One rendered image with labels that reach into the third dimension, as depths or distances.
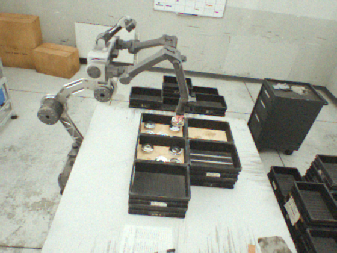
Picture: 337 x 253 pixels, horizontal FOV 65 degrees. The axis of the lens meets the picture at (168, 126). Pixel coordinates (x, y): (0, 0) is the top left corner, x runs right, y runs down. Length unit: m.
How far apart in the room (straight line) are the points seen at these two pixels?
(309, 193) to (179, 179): 1.34
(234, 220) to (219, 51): 3.66
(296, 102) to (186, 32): 2.41
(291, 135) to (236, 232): 1.99
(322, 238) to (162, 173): 1.47
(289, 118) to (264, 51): 2.15
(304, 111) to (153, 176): 2.16
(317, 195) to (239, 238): 1.12
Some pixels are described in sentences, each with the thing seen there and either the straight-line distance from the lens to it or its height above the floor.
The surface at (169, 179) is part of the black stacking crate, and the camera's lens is 1.97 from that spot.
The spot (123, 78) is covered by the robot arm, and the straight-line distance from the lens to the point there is 1.83.
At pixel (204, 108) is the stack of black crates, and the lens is 3.30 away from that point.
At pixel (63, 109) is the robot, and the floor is 0.88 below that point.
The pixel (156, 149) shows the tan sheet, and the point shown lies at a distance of 2.18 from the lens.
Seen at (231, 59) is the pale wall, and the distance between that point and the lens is 5.27.
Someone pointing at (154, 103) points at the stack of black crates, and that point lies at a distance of 3.22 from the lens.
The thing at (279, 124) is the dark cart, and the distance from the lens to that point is 3.52.
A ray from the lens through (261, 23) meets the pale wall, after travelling 5.17.
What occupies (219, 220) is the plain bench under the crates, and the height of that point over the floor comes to 0.70.
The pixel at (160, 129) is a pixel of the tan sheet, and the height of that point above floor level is 0.83.
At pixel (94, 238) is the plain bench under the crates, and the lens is 1.84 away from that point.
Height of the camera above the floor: 2.30
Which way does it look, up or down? 37 degrees down
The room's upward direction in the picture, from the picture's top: 9 degrees clockwise
